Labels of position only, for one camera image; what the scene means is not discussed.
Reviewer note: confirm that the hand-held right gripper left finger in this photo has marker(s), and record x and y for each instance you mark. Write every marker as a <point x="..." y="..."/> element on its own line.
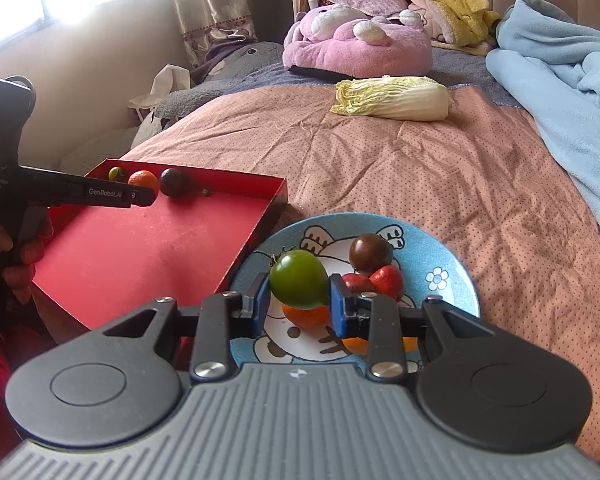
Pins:
<point x="262" y="302"/>

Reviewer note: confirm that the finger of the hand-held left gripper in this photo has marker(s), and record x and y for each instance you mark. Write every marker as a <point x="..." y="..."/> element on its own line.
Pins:
<point x="144" y="196"/>

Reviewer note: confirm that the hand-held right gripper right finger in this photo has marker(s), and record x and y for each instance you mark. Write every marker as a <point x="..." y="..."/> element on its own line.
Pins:
<point x="337" y="305"/>

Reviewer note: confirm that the orange-red tomato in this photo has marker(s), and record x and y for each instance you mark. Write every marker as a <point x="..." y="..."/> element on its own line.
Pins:
<point x="143" y="181"/>

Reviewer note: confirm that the small red tomato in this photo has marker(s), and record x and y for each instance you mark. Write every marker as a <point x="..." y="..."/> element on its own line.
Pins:
<point x="357" y="283"/>

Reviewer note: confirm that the large orange tomato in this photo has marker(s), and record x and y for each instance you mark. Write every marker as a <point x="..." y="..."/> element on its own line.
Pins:
<point x="307" y="317"/>

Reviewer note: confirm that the red cardboard tray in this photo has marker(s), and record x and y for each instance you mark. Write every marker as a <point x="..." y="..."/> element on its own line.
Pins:
<point x="145" y="255"/>

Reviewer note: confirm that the large dark purple tomato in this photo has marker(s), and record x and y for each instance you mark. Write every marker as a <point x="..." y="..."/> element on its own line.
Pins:
<point x="370" y="252"/>

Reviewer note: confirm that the blue cartoon plate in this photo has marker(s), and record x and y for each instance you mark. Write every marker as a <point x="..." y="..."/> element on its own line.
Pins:
<point x="430" y="255"/>

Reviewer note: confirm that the person's left hand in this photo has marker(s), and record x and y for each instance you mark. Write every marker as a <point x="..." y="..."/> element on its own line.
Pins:
<point x="27" y="252"/>

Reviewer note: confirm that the white tote bag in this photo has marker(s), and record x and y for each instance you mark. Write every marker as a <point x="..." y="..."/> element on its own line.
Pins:
<point x="167" y="82"/>

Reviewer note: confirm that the pink dotted quilt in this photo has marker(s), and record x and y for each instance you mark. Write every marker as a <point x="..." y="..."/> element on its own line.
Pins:
<point x="430" y="175"/>

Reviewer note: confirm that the grey plush toy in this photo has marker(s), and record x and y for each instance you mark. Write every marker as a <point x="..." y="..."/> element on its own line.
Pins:
<point x="240" y="57"/>

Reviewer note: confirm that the patterned curtain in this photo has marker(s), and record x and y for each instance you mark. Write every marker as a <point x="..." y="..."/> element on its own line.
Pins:
<point x="212" y="5"/>

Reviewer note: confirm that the napa cabbage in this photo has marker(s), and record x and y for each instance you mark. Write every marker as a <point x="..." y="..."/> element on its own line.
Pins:
<point x="395" y="97"/>

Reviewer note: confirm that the pink plush toy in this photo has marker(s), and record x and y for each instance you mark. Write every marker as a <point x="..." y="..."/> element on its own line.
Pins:
<point x="360" y="42"/>

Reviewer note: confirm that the grey-blue bed sheet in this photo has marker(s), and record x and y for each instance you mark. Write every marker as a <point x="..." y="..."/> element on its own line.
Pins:
<point x="460" y="65"/>

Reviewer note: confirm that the light blue blanket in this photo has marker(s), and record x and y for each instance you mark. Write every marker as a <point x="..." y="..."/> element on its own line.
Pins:
<point x="555" y="75"/>

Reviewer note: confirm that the yellow blanket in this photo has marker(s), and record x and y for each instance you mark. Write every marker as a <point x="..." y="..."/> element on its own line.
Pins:
<point x="455" y="5"/>

